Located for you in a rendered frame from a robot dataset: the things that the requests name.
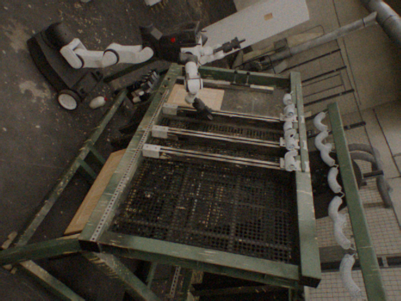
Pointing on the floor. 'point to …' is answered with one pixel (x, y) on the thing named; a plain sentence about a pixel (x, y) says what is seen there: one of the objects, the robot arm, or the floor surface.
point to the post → (127, 70)
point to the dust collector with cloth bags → (271, 55)
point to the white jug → (97, 102)
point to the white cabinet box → (256, 22)
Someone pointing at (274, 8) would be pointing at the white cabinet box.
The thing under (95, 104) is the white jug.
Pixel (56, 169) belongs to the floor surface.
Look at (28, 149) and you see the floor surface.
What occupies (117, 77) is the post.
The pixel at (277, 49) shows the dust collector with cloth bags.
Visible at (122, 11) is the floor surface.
